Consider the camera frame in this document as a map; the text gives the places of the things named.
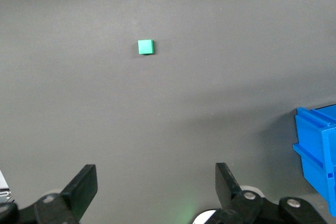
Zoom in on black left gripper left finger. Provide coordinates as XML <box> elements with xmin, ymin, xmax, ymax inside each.
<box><xmin>34</xmin><ymin>164</ymin><xmax>98</xmax><ymax>224</ymax></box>

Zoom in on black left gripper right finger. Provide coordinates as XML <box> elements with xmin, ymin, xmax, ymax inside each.
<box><xmin>215</xmin><ymin>163</ymin><xmax>263</xmax><ymax>224</ymax></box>

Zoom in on small green cube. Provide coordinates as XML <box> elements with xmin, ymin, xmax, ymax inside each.
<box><xmin>137</xmin><ymin>39</ymin><xmax>155</xmax><ymax>55</ymax></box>

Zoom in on blue plastic storage bin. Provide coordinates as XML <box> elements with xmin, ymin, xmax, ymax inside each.
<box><xmin>292</xmin><ymin>104</ymin><xmax>336</xmax><ymax>217</ymax></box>

